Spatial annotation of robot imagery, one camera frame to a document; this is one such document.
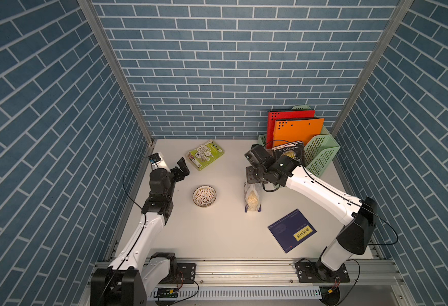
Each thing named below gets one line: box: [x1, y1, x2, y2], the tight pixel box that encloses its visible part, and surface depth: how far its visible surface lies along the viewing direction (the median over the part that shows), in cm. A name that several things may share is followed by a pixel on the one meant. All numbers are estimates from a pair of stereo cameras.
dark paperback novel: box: [271, 140, 306, 167], surface depth 93 cm
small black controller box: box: [153, 288, 179, 298], surface depth 73 cm
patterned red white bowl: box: [192, 184, 217, 208], surface depth 95 cm
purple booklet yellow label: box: [267, 208, 318, 254], surface depth 86 cm
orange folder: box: [273, 117, 325, 148], surface depth 91 cm
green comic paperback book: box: [186, 139, 226, 172], surface depth 113 cm
